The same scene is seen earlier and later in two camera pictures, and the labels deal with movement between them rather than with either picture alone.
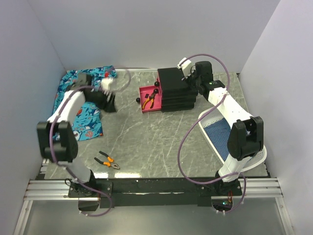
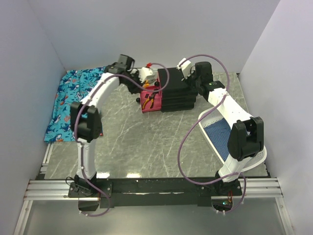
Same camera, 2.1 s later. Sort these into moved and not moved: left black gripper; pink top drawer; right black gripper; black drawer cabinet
Moved: left black gripper
Not moved: pink top drawer; right black gripper; black drawer cabinet
